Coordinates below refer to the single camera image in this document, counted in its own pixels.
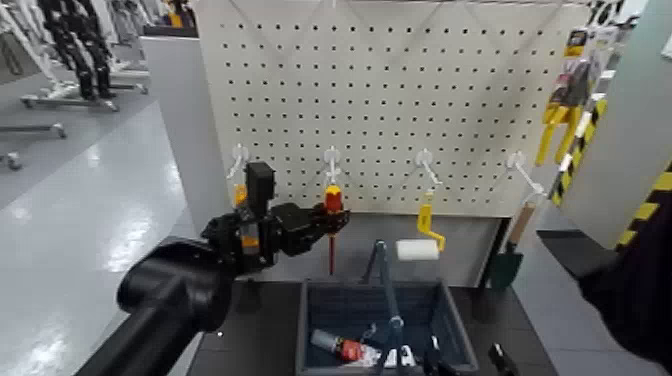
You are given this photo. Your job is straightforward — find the black humanoid robot on stand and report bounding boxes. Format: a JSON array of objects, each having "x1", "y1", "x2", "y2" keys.
[{"x1": 39, "y1": 0, "x2": 116, "y2": 102}]

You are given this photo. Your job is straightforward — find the white pegboard hook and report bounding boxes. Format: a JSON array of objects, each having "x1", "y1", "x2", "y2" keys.
[
  {"x1": 506, "y1": 151, "x2": 547, "y2": 198},
  {"x1": 226, "y1": 144, "x2": 251, "y2": 181},
  {"x1": 323, "y1": 146, "x2": 344, "y2": 186},
  {"x1": 415, "y1": 148, "x2": 443, "y2": 189}
]

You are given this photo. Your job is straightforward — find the white robot frames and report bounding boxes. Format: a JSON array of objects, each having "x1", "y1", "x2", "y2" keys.
[{"x1": 104, "y1": 0, "x2": 165, "y2": 96}]

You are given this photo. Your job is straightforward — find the orange-handled scraper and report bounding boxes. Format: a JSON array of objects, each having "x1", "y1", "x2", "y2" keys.
[{"x1": 232, "y1": 183, "x2": 262, "y2": 253}]

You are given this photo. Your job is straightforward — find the grey red spray can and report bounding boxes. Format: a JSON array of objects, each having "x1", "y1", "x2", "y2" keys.
[{"x1": 310, "y1": 328, "x2": 382, "y2": 366}]

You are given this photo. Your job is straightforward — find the yellow-handled pliers in package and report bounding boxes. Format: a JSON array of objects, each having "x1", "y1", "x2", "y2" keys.
[{"x1": 535, "y1": 60, "x2": 593, "y2": 167}]

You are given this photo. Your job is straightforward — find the yellow black machine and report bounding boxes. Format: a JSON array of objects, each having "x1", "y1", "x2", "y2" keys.
[{"x1": 162, "y1": 0, "x2": 199, "y2": 31}]

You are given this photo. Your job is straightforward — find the white packet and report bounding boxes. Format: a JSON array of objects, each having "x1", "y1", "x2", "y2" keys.
[{"x1": 367, "y1": 346, "x2": 419, "y2": 369}]

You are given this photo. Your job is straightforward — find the red yellow screwdriver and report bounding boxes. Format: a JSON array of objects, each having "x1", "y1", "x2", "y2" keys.
[{"x1": 323, "y1": 184, "x2": 344, "y2": 276}]

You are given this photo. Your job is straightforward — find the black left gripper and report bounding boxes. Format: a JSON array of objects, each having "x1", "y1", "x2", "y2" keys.
[{"x1": 201, "y1": 202, "x2": 352, "y2": 273}]

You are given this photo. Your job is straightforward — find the white perforated pegboard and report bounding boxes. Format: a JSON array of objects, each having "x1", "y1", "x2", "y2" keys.
[{"x1": 195, "y1": 0, "x2": 592, "y2": 218}]

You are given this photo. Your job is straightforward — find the grey wheeled stand leg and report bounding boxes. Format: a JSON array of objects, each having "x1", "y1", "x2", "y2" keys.
[{"x1": 0, "y1": 123, "x2": 68, "y2": 141}]

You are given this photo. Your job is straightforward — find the yellow-handled white paint roller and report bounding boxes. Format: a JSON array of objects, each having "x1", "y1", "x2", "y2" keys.
[{"x1": 395, "y1": 189, "x2": 447, "y2": 263}]

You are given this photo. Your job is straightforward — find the wooden-handled green trowel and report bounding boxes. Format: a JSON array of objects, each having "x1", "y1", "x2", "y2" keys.
[{"x1": 482, "y1": 200, "x2": 538, "y2": 293}]

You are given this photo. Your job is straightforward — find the dark grey crate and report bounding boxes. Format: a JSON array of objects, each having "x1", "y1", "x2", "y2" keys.
[{"x1": 294, "y1": 279, "x2": 480, "y2": 376}]

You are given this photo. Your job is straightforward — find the grey pillar with hazard tape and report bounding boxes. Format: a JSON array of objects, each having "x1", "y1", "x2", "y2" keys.
[{"x1": 558, "y1": 0, "x2": 672, "y2": 251}]

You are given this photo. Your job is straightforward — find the yellow black product card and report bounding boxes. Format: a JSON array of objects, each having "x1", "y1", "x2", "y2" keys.
[{"x1": 564, "y1": 28, "x2": 589, "y2": 59}]

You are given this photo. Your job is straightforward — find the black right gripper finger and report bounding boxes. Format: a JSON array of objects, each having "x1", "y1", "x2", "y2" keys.
[
  {"x1": 489, "y1": 342, "x2": 521, "y2": 376},
  {"x1": 424, "y1": 335, "x2": 445, "y2": 376}
]

